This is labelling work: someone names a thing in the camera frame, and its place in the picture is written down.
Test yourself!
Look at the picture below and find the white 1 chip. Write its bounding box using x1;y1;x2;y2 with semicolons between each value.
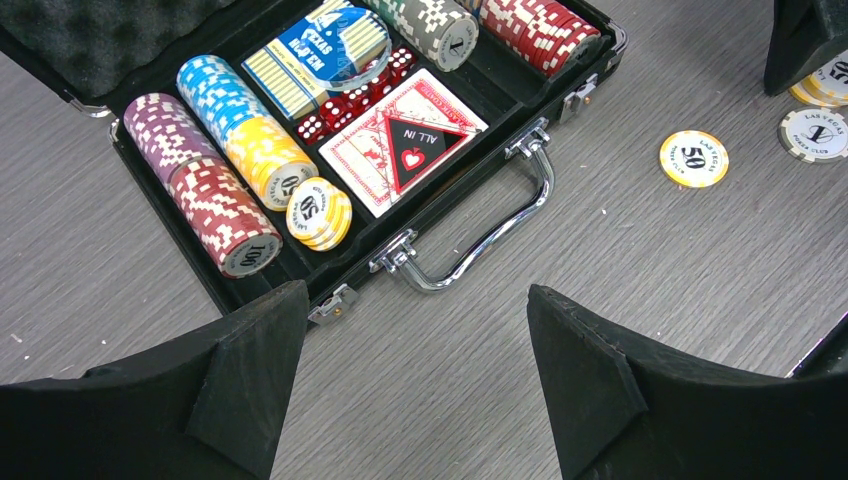
778;107;847;164

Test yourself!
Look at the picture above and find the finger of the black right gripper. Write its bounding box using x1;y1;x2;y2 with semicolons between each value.
763;0;847;96

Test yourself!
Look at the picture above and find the black aluminium poker case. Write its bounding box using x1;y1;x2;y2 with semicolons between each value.
0;0;629;327

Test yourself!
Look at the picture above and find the blue Texas Hold'em card deck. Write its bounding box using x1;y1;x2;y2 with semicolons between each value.
242;1;356;120

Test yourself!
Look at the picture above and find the light blue chip stack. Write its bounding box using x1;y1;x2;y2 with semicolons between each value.
176;55;271;148

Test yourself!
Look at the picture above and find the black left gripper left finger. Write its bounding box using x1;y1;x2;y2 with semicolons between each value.
1;281;309;479

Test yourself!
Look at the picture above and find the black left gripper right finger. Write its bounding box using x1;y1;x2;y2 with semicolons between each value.
526;285;847;479

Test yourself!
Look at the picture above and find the yellow chip stack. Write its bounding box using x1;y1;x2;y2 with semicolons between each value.
225;116;319;211

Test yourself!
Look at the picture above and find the red backed card deck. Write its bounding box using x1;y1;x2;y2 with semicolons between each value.
319;69;488;218

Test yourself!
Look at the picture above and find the red chip stack right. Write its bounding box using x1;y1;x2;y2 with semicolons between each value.
477;0;602;77

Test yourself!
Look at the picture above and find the clear acrylic dealer disc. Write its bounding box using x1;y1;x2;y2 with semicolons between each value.
311;7;392;92

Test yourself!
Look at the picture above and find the triangular all in button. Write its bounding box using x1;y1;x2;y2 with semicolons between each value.
383;114;482;196

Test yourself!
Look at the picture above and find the dark red chip stack left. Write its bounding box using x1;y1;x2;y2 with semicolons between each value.
171;157;283;279

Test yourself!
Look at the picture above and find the purple poker chip stack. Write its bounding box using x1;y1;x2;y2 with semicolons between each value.
123;93;220;185

